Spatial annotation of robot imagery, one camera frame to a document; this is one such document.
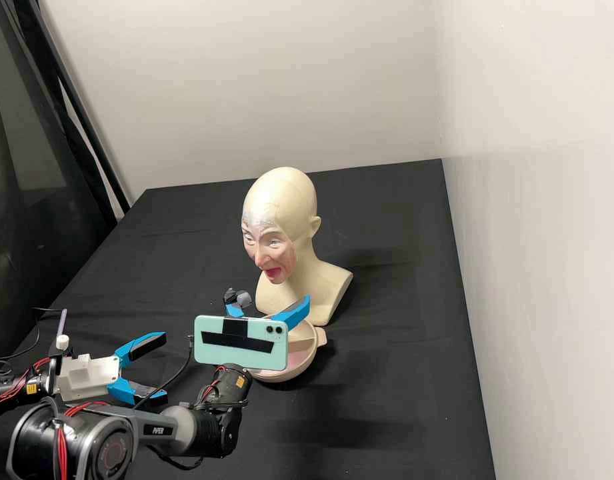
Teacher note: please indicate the wrist camera phone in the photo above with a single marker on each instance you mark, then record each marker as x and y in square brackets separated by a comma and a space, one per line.
[62, 330]
[241, 344]

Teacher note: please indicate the left wrist camera phone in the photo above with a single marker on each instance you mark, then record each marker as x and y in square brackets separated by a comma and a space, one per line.
[62, 330]

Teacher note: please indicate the dummy head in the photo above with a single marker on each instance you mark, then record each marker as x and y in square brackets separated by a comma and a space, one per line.
[286, 220]

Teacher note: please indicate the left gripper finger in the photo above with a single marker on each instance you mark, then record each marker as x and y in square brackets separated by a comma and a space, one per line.
[233, 306]

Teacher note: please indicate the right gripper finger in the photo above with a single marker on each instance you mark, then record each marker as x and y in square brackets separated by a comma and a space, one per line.
[296, 312]

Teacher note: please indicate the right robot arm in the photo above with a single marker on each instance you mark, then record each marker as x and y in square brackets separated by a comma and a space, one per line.
[136, 432]

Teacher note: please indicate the right wrist camera phone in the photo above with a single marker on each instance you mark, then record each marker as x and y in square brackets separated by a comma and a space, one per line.
[241, 344]

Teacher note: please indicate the beige divided bowl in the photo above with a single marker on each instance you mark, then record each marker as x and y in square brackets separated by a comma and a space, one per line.
[301, 352]

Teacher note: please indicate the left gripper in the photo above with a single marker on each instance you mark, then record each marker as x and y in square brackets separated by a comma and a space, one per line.
[89, 377]

